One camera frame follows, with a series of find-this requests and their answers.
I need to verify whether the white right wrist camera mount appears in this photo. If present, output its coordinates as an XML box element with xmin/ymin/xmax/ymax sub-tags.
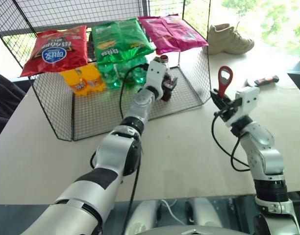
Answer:
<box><xmin>224</xmin><ymin>86</ymin><xmax>261</xmax><ymax>129</ymax></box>

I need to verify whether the red bottle opener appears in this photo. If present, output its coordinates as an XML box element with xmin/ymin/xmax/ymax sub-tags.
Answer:
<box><xmin>218</xmin><ymin>66</ymin><xmax>234</xmax><ymax>99</ymax></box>

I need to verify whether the green chip bag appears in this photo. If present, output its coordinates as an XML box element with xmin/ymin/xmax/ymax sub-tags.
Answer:
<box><xmin>91</xmin><ymin>18</ymin><xmax>155</xmax><ymax>66</ymax></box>

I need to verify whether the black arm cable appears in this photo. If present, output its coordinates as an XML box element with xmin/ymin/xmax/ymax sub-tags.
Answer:
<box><xmin>90</xmin><ymin>63</ymin><xmax>150</xmax><ymax>235</ymax></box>
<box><xmin>211</xmin><ymin>110</ymin><xmax>251</xmax><ymax>172</ymax></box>

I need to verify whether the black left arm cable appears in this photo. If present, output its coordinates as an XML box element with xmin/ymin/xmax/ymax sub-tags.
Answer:
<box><xmin>90</xmin><ymin>63</ymin><xmax>150</xmax><ymax>235</ymax></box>

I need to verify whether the beige lace-up shoe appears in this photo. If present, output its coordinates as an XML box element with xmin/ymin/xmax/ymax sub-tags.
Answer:
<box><xmin>206</xmin><ymin>23</ymin><xmax>255</xmax><ymax>56</ymax></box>

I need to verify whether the red chip bag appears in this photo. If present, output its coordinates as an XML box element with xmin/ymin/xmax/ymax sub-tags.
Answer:
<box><xmin>19</xmin><ymin>24</ymin><xmax>88</xmax><ymax>78</ymax></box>

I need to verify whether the dark flat panel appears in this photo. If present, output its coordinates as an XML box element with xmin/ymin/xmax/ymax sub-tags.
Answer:
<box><xmin>286</xmin><ymin>52</ymin><xmax>300</xmax><ymax>82</ymax></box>

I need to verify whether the yellow snack pack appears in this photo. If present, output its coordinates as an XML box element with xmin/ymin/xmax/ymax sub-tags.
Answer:
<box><xmin>59</xmin><ymin>63</ymin><xmax>107</xmax><ymax>96</ymax></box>

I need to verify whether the green plastic bottles pack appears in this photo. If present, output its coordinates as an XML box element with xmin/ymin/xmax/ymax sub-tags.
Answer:
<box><xmin>98</xmin><ymin>55</ymin><xmax>150</xmax><ymax>90</ymax></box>

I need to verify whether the white floor cable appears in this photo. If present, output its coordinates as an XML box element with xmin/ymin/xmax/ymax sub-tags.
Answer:
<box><xmin>159</xmin><ymin>199</ymin><xmax>187</xmax><ymax>226</ymax></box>

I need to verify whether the grey robot torso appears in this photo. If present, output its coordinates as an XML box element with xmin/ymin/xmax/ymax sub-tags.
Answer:
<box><xmin>140</xmin><ymin>226</ymin><xmax>242</xmax><ymax>235</ymax></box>

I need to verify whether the black wire mesh rack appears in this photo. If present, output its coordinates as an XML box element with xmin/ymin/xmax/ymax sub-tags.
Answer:
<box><xmin>0</xmin><ymin>0</ymin><xmax>212</xmax><ymax>142</ymax></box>

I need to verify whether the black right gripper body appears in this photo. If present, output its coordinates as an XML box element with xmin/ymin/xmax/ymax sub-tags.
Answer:
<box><xmin>213</xmin><ymin>97</ymin><xmax>240</xmax><ymax>122</ymax></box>

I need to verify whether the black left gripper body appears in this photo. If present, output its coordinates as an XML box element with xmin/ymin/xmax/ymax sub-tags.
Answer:
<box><xmin>160</xmin><ymin>82</ymin><xmax>174</xmax><ymax>102</ymax></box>

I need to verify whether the magenta chip bag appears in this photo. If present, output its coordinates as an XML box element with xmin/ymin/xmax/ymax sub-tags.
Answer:
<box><xmin>138</xmin><ymin>14</ymin><xmax>209</xmax><ymax>55</ymax></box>

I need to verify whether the silver rounded robot leg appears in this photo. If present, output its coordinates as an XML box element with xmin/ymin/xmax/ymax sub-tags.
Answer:
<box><xmin>186</xmin><ymin>197</ymin><xmax>225</xmax><ymax>230</ymax></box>

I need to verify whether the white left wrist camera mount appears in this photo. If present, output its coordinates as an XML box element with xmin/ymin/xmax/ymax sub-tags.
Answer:
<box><xmin>145</xmin><ymin>60</ymin><xmax>167</xmax><ymax>99</ymax></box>

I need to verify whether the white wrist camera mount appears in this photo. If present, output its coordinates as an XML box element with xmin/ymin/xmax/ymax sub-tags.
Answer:
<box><xmin>224</xmin><ymin>86</ymin><xmax>261</xmax><ymax>129</ymax></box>
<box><xmin>145</xmin><ymin>60</ymin><xmax>167</xmax><ymax>99</ymax></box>

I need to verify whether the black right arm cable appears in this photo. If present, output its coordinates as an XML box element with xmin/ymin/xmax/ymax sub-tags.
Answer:
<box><xmin>211</xmin><ymin>110</ymin><xmax>251</xmax><ymax>172</ymax></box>

